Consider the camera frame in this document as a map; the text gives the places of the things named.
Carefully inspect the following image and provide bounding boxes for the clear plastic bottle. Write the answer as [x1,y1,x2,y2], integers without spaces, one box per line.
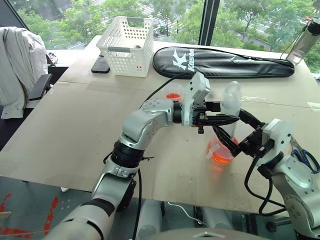
[221,80,243,145]

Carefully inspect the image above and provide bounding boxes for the black smartphone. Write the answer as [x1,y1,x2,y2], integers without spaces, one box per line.
[90,54,111,74]

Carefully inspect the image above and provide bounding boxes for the white perforated plastic basket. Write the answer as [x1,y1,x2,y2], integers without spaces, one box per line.
[95,15,155,78]

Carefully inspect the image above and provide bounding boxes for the black racket bag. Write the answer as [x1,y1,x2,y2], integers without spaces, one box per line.
[152,46,296,80]

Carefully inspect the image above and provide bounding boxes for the dark side desk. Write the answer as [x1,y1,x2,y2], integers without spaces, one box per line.
[45,49,70,85]

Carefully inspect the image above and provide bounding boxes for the black window frame post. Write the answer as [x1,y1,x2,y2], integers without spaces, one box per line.
[198,0,221,47]

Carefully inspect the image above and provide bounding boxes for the taped clear cup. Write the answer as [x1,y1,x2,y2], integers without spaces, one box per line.
[205,135,240,165]

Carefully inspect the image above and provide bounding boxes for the blue handled scissors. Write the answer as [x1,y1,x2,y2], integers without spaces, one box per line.
[289,135,320,175]

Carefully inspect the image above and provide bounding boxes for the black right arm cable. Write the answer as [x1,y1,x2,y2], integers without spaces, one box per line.
[244,154,287,217]

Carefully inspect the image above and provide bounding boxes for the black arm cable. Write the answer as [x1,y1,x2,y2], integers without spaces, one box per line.
[131,72,195,240]
[244,154,287,217]

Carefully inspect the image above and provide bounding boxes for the grey rounded robot torso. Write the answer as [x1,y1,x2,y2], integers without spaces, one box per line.
[148,226,272,240]

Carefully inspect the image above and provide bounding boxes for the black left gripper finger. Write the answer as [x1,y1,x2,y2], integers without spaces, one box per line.
[204,113,241,126]
[206,101,222,114]

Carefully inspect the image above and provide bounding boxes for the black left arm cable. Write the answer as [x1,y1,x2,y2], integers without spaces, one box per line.
[131,72,195,240]

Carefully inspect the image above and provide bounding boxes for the white robot leg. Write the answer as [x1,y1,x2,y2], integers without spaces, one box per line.
[137,199,163,237]
[201,206,235,231]

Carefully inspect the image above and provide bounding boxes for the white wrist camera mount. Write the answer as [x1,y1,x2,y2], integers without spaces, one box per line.
[261,118,294,166]
[180,71,211,129]

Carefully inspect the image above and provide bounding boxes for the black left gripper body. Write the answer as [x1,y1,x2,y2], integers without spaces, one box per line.
[192,99,208,135]

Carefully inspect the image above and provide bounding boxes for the clear water bottle, dark lid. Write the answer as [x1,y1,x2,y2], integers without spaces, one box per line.
[285,19,320,66]

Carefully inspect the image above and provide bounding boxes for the black office chair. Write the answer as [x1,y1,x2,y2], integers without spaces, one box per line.
[27,73,54,102]

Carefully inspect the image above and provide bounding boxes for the clear cup with red liquid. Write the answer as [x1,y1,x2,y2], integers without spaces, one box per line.
[163,82,187,103]

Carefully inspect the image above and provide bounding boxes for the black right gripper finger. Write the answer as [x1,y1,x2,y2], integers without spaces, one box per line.
[211,124,243,158]
[239,108,266,130]

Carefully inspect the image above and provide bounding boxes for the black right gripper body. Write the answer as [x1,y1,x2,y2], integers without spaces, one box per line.
[237,124,275,159]

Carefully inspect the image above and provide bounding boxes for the thin white cable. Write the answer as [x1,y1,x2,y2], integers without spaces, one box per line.
[166,200,209,227]

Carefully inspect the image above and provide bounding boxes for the light grey jacket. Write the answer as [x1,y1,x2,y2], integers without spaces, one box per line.
[0,26,49,120]

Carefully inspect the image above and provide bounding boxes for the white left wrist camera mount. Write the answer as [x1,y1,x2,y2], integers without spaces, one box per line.
[180,71,211,129]

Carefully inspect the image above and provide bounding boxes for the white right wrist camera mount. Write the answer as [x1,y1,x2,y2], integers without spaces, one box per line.
[261,118,294,166]

